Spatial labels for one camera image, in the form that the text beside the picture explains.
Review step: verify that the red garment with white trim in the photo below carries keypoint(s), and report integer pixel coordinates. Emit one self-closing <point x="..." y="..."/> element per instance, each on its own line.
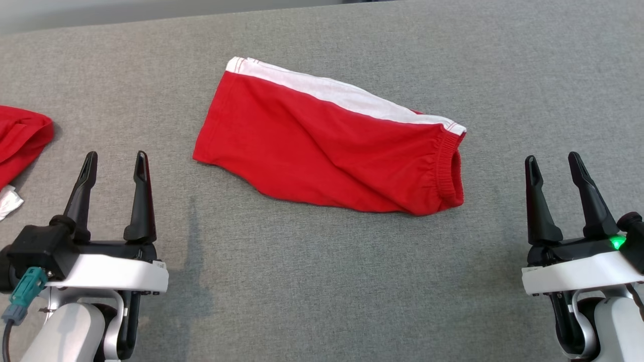
<point x="20" y="136"/>

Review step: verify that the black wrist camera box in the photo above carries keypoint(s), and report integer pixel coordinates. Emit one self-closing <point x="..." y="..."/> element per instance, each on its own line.
<point x="35" y="246"/>
<point x="635" y="241"/>

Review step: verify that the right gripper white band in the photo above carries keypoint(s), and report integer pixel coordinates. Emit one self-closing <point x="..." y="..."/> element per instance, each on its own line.
<point x="573" y="274"/>

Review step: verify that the red shorts with white stripe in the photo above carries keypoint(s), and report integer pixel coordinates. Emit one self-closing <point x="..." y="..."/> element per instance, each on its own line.
<point x="312" y="146"/>

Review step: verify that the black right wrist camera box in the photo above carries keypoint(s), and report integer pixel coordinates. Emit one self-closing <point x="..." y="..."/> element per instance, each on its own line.
<point x="635" y="241"/>

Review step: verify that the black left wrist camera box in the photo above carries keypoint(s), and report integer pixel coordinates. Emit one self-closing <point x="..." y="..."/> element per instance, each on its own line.
<point x="35" y="246"/>

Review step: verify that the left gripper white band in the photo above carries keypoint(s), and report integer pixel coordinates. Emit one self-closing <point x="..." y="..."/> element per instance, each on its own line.
<point x="115" y="274"/>

